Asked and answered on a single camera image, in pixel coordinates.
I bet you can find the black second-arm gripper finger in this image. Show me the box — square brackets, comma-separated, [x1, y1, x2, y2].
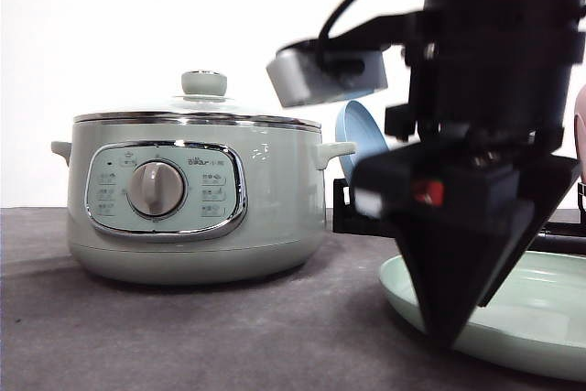
[478, 153, 581, 308]
[353, 143, 536, 350]

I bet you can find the black second-arm gripper body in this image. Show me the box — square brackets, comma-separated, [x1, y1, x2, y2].
[380, 0, 586, 158]

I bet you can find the green plate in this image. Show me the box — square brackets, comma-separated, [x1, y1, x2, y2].
[379, 251, 586, 383]

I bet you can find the glass steamer lid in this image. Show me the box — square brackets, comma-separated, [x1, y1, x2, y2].
[73, 70, 321, 129]

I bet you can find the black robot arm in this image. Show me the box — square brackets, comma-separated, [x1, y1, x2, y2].
[353, 0, 586, 343]

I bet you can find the pink plate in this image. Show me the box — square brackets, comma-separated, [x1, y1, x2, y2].
[574, 83, 586, 184]

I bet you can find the blue plate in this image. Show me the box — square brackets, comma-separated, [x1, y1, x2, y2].
[335, 100, 389, 182]

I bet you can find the green electric steamer pot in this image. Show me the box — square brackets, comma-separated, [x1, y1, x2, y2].
[51, 112, 354, 284]

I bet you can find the black dish rack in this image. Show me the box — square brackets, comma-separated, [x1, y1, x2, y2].
[332, 178, 586, 256]

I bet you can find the grey table mat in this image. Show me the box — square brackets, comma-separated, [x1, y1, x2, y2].
[0, 207, 586, 391]

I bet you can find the black camera cable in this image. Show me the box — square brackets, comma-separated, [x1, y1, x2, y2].
[319, 0, 353, 41]

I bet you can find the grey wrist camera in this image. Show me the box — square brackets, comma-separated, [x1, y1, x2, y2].
[266, 38, 389, 107]

